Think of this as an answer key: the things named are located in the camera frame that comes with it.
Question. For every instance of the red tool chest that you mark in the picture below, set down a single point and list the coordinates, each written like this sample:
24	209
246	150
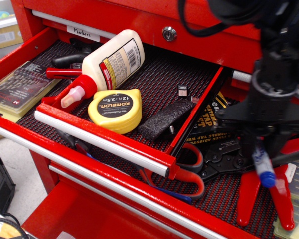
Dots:
238	48

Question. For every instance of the wide red open drawer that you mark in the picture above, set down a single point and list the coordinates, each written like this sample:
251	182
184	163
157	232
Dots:
95	192

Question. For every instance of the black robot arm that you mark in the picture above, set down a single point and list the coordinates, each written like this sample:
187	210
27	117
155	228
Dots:
278	22

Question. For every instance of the red handled tool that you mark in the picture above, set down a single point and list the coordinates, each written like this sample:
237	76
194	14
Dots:
56	73

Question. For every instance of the drill bit set case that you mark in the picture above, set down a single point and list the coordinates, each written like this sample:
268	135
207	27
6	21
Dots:
22	89

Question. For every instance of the white glue bottle red cap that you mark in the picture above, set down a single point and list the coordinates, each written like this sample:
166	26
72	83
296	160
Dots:
107	67

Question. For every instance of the blue white marker pen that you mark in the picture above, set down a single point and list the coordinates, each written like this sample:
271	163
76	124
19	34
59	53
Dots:
263	166

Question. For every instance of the black crimper red handles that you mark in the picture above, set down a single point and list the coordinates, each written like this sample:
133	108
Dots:
225	158

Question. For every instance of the black yellow tap wrench box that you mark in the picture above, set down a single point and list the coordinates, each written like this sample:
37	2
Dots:
204	130

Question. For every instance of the black handled tool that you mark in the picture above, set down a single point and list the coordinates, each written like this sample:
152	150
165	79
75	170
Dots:
67	60

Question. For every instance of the clear storage bins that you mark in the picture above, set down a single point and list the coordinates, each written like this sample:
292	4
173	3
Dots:
10	35

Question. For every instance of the silver cabinet lock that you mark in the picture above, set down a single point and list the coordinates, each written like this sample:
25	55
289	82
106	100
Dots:
169	34

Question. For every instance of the red grey handled scissors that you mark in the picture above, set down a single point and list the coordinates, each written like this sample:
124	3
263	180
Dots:
188	173

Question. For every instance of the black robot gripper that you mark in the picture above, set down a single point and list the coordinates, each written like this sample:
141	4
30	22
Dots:
266	111

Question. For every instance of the white markers label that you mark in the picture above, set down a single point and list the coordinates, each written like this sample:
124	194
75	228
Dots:
83	33

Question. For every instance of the small red open drawer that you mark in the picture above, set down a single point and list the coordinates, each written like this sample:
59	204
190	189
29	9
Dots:
157	81

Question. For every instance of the clear plastic bit case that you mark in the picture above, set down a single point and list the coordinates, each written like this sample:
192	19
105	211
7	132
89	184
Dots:
292	175

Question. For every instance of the small black usb dongle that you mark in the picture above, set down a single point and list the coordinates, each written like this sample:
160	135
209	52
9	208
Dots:
182	91

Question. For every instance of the yellow tape measure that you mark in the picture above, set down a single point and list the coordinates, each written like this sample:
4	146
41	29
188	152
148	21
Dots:
119	111

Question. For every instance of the black foam block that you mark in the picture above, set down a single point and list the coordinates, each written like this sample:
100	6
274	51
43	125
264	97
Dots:
156	125

